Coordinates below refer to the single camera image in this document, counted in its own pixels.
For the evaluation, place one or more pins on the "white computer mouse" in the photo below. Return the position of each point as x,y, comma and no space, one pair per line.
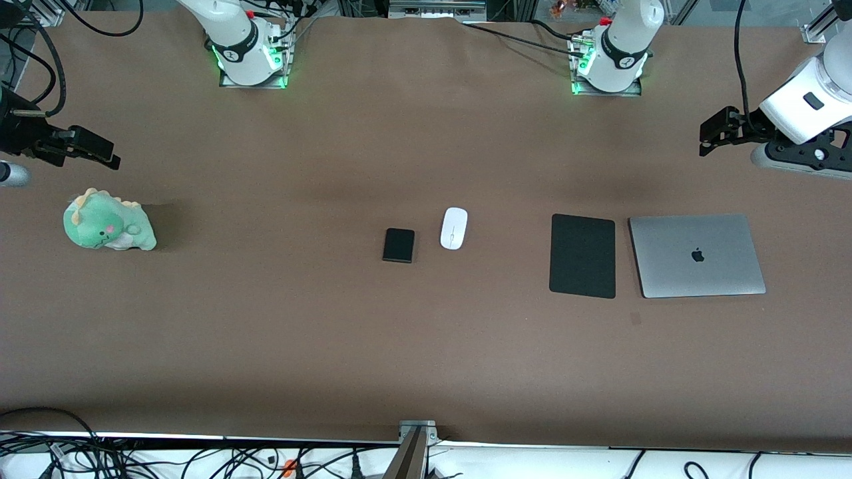
454,228

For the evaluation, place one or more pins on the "green dinosaur plush toy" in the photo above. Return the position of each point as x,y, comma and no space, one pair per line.
106,223

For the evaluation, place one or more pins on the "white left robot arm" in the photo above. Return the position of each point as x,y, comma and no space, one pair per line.
626,40

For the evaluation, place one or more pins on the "grey metal box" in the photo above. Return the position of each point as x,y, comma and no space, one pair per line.
436,8

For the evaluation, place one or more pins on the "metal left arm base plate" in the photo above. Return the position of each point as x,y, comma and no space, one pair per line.
609,93

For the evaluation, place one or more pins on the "brown paper table cover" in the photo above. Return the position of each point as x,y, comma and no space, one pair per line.
333,346

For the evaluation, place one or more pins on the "black mouse pad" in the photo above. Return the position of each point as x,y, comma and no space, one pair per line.
582,256

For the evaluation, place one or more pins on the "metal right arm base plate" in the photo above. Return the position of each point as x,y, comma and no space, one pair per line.
256,84

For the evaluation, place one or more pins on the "silver laptop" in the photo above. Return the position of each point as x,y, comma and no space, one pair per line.
696,255

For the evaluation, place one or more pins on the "black phone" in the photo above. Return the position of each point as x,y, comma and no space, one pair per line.
399,245

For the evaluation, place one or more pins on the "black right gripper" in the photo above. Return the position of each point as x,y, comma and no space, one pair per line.
18,132

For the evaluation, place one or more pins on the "aluminium frame profile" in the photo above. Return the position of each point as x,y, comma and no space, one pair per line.
822,26
60,10

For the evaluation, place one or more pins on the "aluminium post with bracket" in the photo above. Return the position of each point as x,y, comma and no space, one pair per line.
414,439

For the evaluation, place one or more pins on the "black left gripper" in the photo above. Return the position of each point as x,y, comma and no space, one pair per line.
747,128

